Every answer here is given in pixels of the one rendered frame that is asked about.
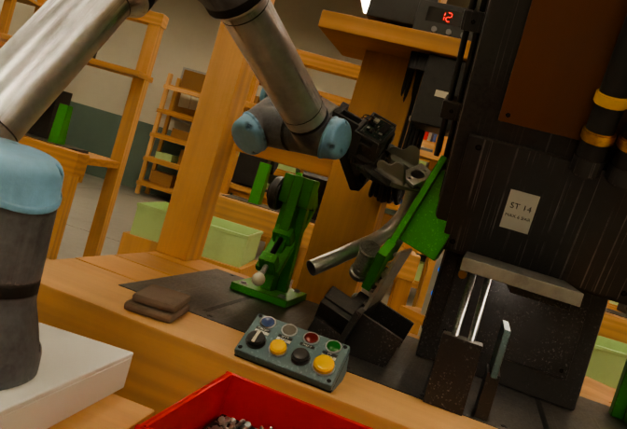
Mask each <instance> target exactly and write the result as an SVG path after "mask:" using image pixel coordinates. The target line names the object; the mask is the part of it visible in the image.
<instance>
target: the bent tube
mask: <svg viewBox="0 0 627 429"><path fill-rule="evenodd" d="M430 173H431V171H430V170H429V169H427V168H426V167H425V166H424V164H423V163H420V164H418V165H416V166H414V167H411V168H409V169H408V170H406V182H407V183H408V184H409V185H410V186H411V187H412V188H414V187H419V188H422V186H423V184H424V182H425V180H426V179H427V177H428V176H429V175H430ZM417 194H418V192H413V191H408V190H405V194H404V198H403V201H402V203H401V205H400V207H399V208H398V210H397V212H396V213H395V214H394V216H393V217H392V218H391V219H390V220H389V221H388V222H387V223H386V224H385V225H384V226H383V227H381V228H380V229H378V230H377V231H375V232H373V233H371V234H370V235H368V236H365V237H363V238H360V239H358V240H356V241H353V242H350V243H347V244H345V245H344V246H341V247H339V248H337V249H334V250H332V251H330V252H327V253H325V254H323V255H321V256H317V257H315V258H313V259H310V260H308V261H307V263H306V266H307V270H308V271H309V273H310V274H311V275H312V276H315V275H316V274H319V273H321V272H323V271H325V270H329V269H331V268H333V267H336V266H338V265H340V264H341V263H344V262H346V261H348V260H350V259H353V258H355V257H357V255H358V252H359V245H360V244H361V243H362V242H363V241H366V240H369V241H374V242H376V243H377V244H379V246H381V245H383V244H384V243H385V242H386V241H387V239H388V238H391V237H392V235H393V233H394V232H395V230H396V228H397V226H398V225H399V223H400V221H401V220H402V218H403V216H404V215H405V213H407V211H408V209H409V208H410V206H411V204H412V202H413V201H414V199H415V197H416V196H417Z"/></svg>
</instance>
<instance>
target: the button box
mask: <svg viewBox="0 0 627 429"><path fill-rule="evenodd" d="M264 317H271V316H267V315H264V314H262V313H259V314H258V315H257V317H256V318H255V320H254V321H253V323H252V324H251V326H249V328H248V329H247V331H246V332H245V333H244V335H243V337H242V338H241V340H240V341H239V343H238V344H237V346H236V347H235V349H234V355H235V356H237V357H240V358H242V359H244V360H246V361H249V362H252V363H254V364H257V365H259V366H262V367H266V368H267V369H270V370H273V371H275V372H278V373H280V374H283V375H285V376H288V377H289V378H292V379H295V380H297V381H301V382H304V383H306V384H309V385H311V386H313V387H316V388H318V389H321V390H323V391H326V392H328V393H331V392H333V391H334V390H335V389H336V387H337V386H338V385H339V384H340V383H341V382H342V380H343V378H344V376H345V374H346V370H347V365H348V359H349V353H350V346H348V345H346V344H343V343H340V342H339V344H340V345H341V348H340V349H339V350H338V351H336V352H333V351H330V350H329V349H328V348H327V343H328V342H330V341H332V340H335V339H329V338H326V337H323V336H320V335H318V334H316V333H315V334H316V335H317V336H318V341H317V342H315V343H309V342H307V341H306V340H305V338H304V337H305V335H306V334H307V333H314V332H310V331H308V330H305V329H302V328H300V327H297V326H295V325H294V327H296V333H295V334H293V335H287V334H285V333H284V332H283V327H284V326H285V325H292V324H288V323H285V322H282V321H280V320H277V319H274V318H273V317H272V319H273V320H274V325H273V326H269V327H266V326H264V325H263V324H262V323H261V320H262V319H263V318H264ZM254 330H259V331H261V332H262V333H263V334H264V335H265V342H264V344H263V345H261V346H259V347H253V346H250V345H249V344H248V343H247V335H248V334H249V333H250V332H251V331H254ZM275 339H281V340H283V341H284V342H285V343H286V352H285V353H283V354H280V355H276V354H273V353H272V352H271V351H270V344H271V342H272V341H273V340H275ZM335 341H337V340H335ZM297 348H304V349H306V350H307V351H308V352H309V355H310V356H309V360H308V361H307V362H306V363H304V364H298V363H296V362H295V361H294V360H293V359H292V353H293V351H294V350H295V349H297ZM322 354H324V355H328V356H329V357H331V358H332V359H333V361H334V368H333V370H332V371H331V372H330V373H328V374H321V373H318V372H317V371H315V369H314V359H315V358H316V357H317V356H319V355H322Z"/></svg>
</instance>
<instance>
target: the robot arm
mask: <svg viewBox="0 0 627 429"><path fill-rule="evenodd" d="M157 1H158V0H47V1H46V2H45V3H44V5H43V6H42V7H41V8H40V9H38V10H37V12H36V13H35V14H34V15H33V16H32V17H31V18H30V19H29V20H28V21H27V22H26V23H24V24H23V26H22V27H21V28H20V29H19V30H18V31H17V32H16V33H15V34H14V35H13V36H12V37H11V38H10V39H9V40H8V41H7V42H6V43H5V45H4V46H3V47H1V48H0V391H2V390H6V389H10V388H14V387H18V386H20V385H23V384H24V383H26V382H28V381H30V380H32V379H33V378H34V377H35V376H36V374H37V371H38V368H39V364H40V360H41V355H42V346H41V342H40V341H39V327H38V314H37V303H36V299H37V294H38V289H39V285H40V282H41V278H42V274H43V269H44V266H45V262H46V258H47V253H48V249H49V242H50V238H51V234H52V231H53V226H54V222H55V218H56V214H57V210H58V208H59V207H60V205H61V203H62V198H63V194H62V187H63V178H64V172H63V167H62V165H61V164H60V162H59V161H58V160H56V159H55V158H54V157H52V156H50V155H49V154H47V153H45V152H43V151H40V150H38V149H36V148H33V147H31V146H28V145H22V144H19V143H18V141H19V140H20V139H21V138H22V137H23V136H24V134H25V133H27V132H28V131H29V130H30V129H31V127H32V126H33V125H34V124H35V123H36V122H37V120H38V119H39V118H40V117H41V116H42V115H43V114H44V112H45V111H46V110H47V109H48V108H49V107H50V105H51V104H52V103H53V102H54V101H55V100H56V99H57V97H58V96H59V95H60V94H61V93H62V92H63V90H64V89H65V88H66V87H67V86H68V85H69V84H70V82H71V81H72V80H73V79H74V78H75V77H76V76H77V74H78V73H79V72H80V71H81V70H82V69H83V67H84V66H85V65H86V64H87V63H88V62H89V61H90V59H91V58H92V57H93V56H94V55H95V54H96V52H97V51H98V50H99V49H100V48H101V47H102V46H103V44H104V43H105V42H106V41H107V40H108V39H109V37H110V36H111V35H112V34H113V33H114V32H115V31H116V30H117V29H118V28H119V26H120V25H121V24H122V23H123V22H124V21H125V20H126V19H127V18H141V17H143V16H145V15H146V14H147V12H148V11H149V10H150V9H151V8H152V7H153V6H154V4H155V3H156V2H157ZM198 1H200V2H201V3H202V4H203V5H204V7H205V8H206V10H207V12H208V13H209V15H210V16H211V17H212V18H213V19H215V20H218V21H223V23H224V25H225V26H226V28H227V30H228V31H229V33H230V35H231V37H232V38H233V40H234V42H235V43H236V45H237V46H238V48H239V50H240V51H241V52H242V54H243V55H244V58H245V59H246V61H247V62H248V64H249V66H250V67H251V69H252V71H253V72H254V74H255V75H256V77H257V79H258V81H259V83H260V84H261V86H262V89H261V92H260V95H259V100H260V102H259V103H258V104H256V105H255V106H253V107H252V108H251V109H249V110H248V111H245V112H244V113H243V115H242V116H240V117H239V118H238V119H237V120H236V121H235V122H234V123H233V125H232V127H231V134H232V137H233V140H234V142H235V144H236V145H237V146H238V147H239V148H240V149H241V150H242V151H243V152H244V153H246V154H249V155H256V154H258V153H260V152H261V151H264V150H265V149H266V148H267V147H273V148H278V149H283V150H286V151H292V152H298V153H301V154H306V155H311V156H315V157H318V158H320V159H322V158H324V159H339V160H340V163H341V166H342V169H343V172H344V175H345V177H346V180H347V183H348V186H349V188H350V189H351V190H354V191H359V190H360V189H361V188H362V187H363V186H364V185H365V184H366V183H367V182H368V181H369V180H371V181H373V182H376V183H378V184H381V185H384V186H386V187H393V188H397V189H402V190H408V191H413V192H419V191H420V188H419V187H414V188H412V187H411V186H410V185H409V184H408V183H407V182H406V170H408V169H409V168H411V167H414V166H416V165H418V164H419V158H420V150H419V148H418V147H417V146H415V145H410V146H408V147H407V148H405V149H401V148H399V147H397V146H394V145H392V144H391V143H392V142H393V140H394V137H395V130H396V126H397V125H396V124H395V123H393V122H391V121H389V120H388V119H386V118H383V117H382V116H380V115H378V114H376V113H375V112H373V113H372V114H371V115H364V116H366V117H364V116H363V117H362V118H360V117H358V116H356V115H355V114H353V113H351V112H349V111H348V107H349V104H347V103H345V102H342V103H341V106H337V105H336V104H334V103H332V102H331V101H329V100H327V99H326V98H324V97H322V96H321V95H319V93H318V91H317V89H316V87H315V85H314V83H313V81H312V79H311V77H310V75H309V73H308V71H307V70H306V68H305V66H304V64H303V62H302V60H301V58H300V56H299V54H298V52H297V50H296V48H295V46H294V45H293V43H292V41H291V39H290V37H289V35H288V33H287V31H286V28H285V26H284V25H283V23H282V21H281V20H280V18H279V16H278V14H277V12H276V10H275V8H274V6H273V4H272V1H271V0H198ZM363 118H364V119H363ZM387 122H388V123H387ZM390 124H391V125H390ZM386 158H388V162H389V163H387V162H386V161H385V159H386Z"/></svg>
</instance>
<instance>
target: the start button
mask: <svg viewBox="0 0 627 429"><path fill-rule="evenodd" d="M313 368H314V369H315V371H317V372H318V373H321V374H328V373H330V372H331V371H332V370H333V368H334V361H333V359H332V358H331V357H329V356H328V355H324V354H322V355H319V356H317V357H316V358H315V359H314V361H313Z"/></svg>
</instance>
